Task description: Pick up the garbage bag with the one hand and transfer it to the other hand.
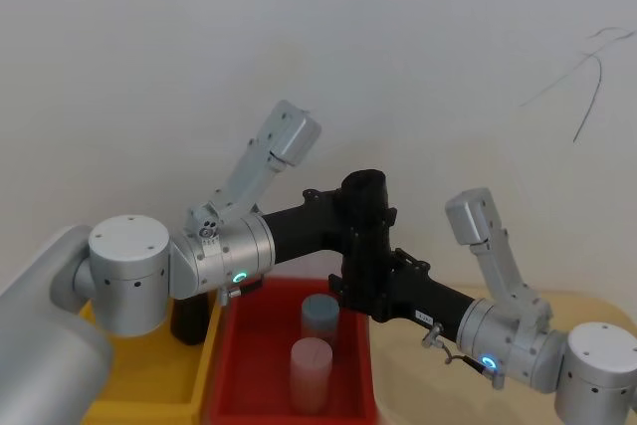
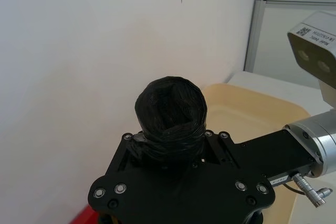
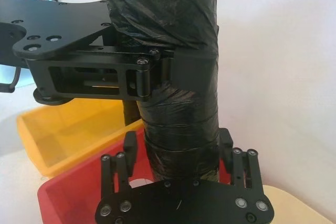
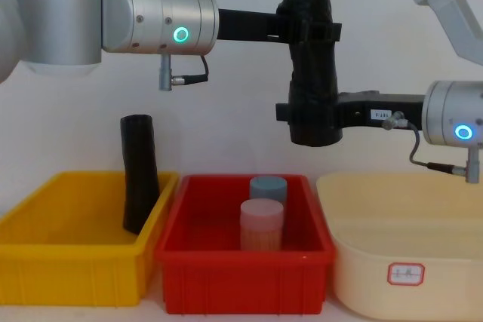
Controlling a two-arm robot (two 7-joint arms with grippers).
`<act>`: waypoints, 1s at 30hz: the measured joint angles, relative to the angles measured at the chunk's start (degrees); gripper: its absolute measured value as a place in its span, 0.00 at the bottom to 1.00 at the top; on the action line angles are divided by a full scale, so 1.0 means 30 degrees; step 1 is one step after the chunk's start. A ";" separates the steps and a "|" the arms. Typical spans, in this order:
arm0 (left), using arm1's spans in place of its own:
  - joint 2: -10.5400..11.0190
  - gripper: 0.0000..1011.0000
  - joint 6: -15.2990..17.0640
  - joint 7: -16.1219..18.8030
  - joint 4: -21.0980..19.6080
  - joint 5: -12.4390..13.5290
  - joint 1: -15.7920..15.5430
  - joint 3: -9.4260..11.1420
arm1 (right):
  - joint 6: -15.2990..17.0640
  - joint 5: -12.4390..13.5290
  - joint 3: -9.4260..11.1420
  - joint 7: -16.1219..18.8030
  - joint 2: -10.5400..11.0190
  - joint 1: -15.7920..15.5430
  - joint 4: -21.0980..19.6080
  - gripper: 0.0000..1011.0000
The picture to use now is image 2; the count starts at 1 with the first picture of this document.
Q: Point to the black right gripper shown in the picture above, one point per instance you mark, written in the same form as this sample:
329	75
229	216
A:
183	190

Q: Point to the black tape-wrapped bundle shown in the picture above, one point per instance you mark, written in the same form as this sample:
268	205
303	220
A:
170	108

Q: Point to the cream plastic tray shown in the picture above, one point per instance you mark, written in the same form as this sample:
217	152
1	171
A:
249	113

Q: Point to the red object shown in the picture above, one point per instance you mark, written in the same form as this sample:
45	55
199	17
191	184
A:
84	218

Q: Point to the grey framed partition panel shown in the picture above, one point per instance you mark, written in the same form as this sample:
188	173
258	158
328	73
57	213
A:
275	37

